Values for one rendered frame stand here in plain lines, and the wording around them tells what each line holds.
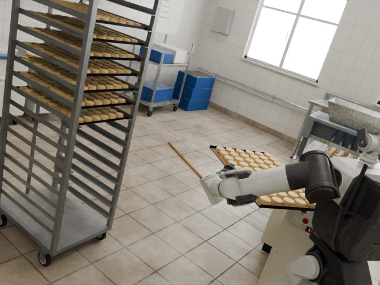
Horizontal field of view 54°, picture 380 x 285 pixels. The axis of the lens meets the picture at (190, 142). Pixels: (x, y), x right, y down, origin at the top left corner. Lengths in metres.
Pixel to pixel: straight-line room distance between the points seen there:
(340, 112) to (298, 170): 1.58
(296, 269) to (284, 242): 0.76
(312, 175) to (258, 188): 0.18
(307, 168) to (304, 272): 0.46
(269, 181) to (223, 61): 5.78
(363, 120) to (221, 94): 4.45
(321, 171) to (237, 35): 5.74
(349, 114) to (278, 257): 1.10
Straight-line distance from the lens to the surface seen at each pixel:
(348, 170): 1.35
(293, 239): 2.32
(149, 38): 2.23
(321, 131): 2.90
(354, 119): 2.82
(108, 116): 2.24
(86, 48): 1.92
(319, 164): 1.27
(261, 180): 1.29
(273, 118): 6.53
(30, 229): 2.61
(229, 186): 1.35
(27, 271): 2.55
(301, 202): 1.75
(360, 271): 1.51
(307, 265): 1.55
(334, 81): 6.18
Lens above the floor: 1.70
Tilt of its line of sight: 20 degrees down
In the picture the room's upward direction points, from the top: 16 degrees clockwise
